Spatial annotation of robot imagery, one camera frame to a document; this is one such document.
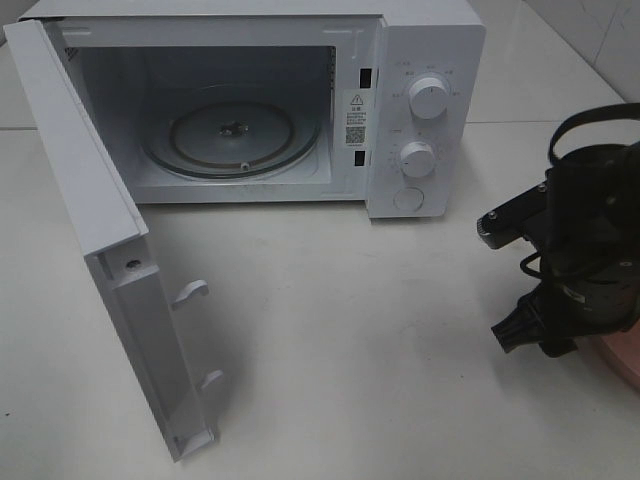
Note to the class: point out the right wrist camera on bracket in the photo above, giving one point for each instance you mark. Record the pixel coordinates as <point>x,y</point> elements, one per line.
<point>522,217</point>

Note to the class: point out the white timer knob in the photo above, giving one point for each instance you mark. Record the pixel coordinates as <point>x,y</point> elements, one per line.
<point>417,160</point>

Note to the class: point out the pink round plate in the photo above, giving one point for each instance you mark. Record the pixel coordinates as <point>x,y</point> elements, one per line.
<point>620,351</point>

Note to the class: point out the upper white power knob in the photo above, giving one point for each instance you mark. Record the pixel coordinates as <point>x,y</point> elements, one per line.
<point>428,96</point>

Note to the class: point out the glass microwave turntable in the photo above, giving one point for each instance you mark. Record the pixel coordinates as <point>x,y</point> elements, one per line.
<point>229,132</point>

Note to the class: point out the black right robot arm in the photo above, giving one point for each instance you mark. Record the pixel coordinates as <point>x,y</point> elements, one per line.
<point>583,223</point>

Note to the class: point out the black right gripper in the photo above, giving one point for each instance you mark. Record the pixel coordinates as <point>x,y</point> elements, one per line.
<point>598,299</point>

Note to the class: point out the round white door button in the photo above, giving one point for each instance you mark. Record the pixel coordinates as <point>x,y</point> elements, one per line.
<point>409,199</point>

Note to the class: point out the white microwave oven body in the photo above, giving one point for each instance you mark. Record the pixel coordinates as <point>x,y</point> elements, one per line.
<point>362,55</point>

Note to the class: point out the white microwave door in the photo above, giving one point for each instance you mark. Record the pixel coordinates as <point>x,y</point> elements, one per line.
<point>111,233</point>

